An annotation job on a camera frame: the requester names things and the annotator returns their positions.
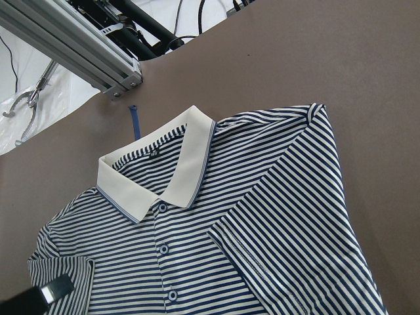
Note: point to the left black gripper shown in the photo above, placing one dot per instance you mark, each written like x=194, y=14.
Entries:
x=35, y=300

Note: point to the metal grabber tool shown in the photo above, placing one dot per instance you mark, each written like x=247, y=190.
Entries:
x=32, y=98

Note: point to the striped polo shirt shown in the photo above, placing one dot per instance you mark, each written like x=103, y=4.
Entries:
x=242, y=216

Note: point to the black clamp tool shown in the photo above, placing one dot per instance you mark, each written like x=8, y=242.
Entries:
x=129, y=27

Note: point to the aluminium frame post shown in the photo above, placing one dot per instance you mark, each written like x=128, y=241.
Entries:
x=57, y=30

